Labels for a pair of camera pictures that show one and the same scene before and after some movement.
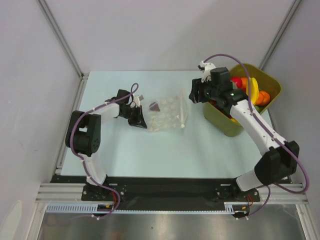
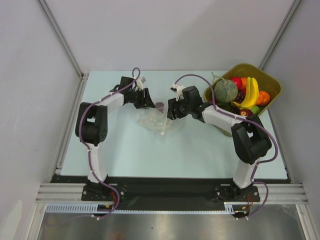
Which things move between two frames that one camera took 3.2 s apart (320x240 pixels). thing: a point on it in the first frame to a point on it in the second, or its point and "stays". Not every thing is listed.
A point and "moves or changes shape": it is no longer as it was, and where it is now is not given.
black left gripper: (135, 116) to (144, 97)
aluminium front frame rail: (281, 193) stays
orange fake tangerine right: (266, 98) stays
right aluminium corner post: (292, 10) stays
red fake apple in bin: (238, 80) stays
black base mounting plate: (166, 190) stays
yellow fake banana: (254, 90) stays
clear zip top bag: (169, 113) moves or changes shape
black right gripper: (200, 90) to (177, 107)
